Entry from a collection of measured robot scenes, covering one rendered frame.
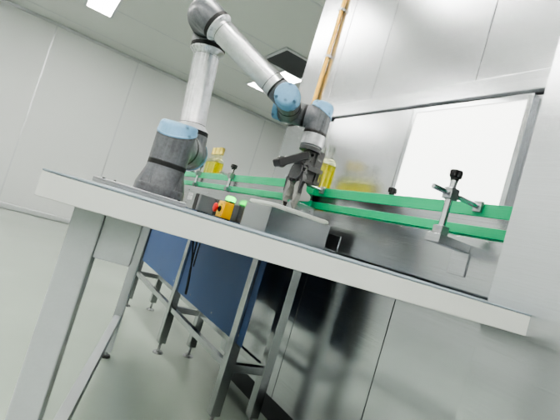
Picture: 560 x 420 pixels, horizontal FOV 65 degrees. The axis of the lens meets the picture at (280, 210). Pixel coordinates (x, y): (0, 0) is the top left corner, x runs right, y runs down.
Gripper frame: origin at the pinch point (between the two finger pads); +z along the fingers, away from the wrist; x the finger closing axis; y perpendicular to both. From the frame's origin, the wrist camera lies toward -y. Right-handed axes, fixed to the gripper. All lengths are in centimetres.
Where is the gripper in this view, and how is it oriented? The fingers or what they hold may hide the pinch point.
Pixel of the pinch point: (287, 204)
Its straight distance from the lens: 142.2
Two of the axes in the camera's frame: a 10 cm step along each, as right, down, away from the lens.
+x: -4.8, -1.0, 8.7
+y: 8.3, 2.8, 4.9
